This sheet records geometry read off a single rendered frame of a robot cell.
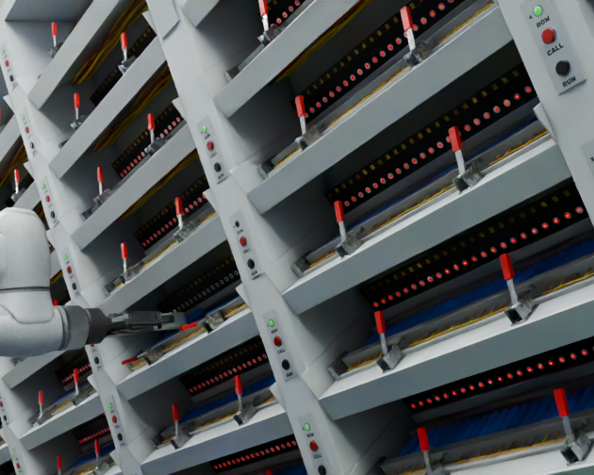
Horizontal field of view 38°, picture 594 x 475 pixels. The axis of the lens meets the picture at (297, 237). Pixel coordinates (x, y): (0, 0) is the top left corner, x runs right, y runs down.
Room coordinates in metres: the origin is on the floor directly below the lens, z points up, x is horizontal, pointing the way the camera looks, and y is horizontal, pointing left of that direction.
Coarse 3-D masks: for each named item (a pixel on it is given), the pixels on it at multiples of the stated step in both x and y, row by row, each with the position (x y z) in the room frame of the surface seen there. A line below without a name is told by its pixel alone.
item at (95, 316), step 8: (88, 312) 1.72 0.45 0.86; (96, 312) 1.73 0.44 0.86; (96, 320) 1.72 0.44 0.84; (104, 320) 1.73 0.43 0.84; (96, 328) 1.72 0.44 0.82; (104, 328) 1.73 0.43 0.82; (112, 328) 1.76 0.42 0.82; (88, 336) 1.72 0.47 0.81; (96, 336) 1.73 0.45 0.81; (104, 336) 1.74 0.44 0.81; (88, 344) 1.74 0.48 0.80
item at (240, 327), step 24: (240, 288) 1.55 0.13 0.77; (192, 312) 2.00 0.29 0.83; (240, 312) 1.65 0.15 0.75; (144, 336) 2.08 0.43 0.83; (216, 336) 1.66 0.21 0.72; (240, 336) 1.62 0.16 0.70; (120, 360) 2.03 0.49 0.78; (168, 360) 1.81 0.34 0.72; (192, 360) 1.76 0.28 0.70; (120, 384) 1.99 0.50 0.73; (144, 384) 1.93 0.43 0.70
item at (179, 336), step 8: (232, 304) 1.67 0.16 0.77; (240, 304) 1.65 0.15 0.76; (224, 312) 1.70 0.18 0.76; (232, 312) 1.65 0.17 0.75; (200, 320) 1.76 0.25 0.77; (192, 328) 1.80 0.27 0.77; (200, 328) 1.77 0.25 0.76; (176, 336) 1.85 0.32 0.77; (184, 336) 1.82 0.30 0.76; (160, 344) 1.90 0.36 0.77; (168, 344) 1.89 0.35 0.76; (176, 344) 1.83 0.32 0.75; (144, 352) 1.96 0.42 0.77; (144, 360) 1.98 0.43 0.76
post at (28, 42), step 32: (0, 32) 2.04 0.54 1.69; (32, 32) 2.06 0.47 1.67; (64, 32) 2.11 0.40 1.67; (0, 64) 2.08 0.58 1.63; (32, 64) 2.04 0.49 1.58; (64, 96) 2.08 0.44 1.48; (32, 128) 2.03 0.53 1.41; (64, 128) 2.06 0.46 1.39; (32, 160) 2.07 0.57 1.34; (96, 160) 2.10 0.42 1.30; (64, 192) 2.03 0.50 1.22; (96, 192) 2.08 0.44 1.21; (128, 224) 2.12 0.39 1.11; (96, 256) 2.05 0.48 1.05; (128, 256) 2.10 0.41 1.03; (160, 288) 2.14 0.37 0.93; (96, 384) 2.08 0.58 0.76; (160, 384) 2.09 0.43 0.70; (128, 416) 2.02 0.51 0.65; (160, 416) 2.07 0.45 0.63
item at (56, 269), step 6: (48, 234) 2.08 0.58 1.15; (48, 240) 2.46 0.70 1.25; (54, 246) 2.08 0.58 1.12; (54, 252) 2.10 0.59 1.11; (54, 258) 2.11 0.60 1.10; (54, 264) 2.13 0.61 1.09; (54, 270) 2.15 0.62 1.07; (60, 270) 2.35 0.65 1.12; (54, 276) 2.38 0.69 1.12; (54, 282) 2.51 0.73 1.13
